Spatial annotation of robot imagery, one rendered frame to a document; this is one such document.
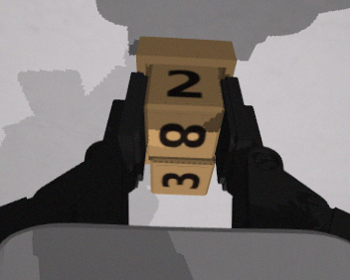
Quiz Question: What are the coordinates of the brown cardboard cube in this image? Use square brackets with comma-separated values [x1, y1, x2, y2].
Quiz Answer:
[144, 64, 225, 159]
[150, 156, 216, 196]

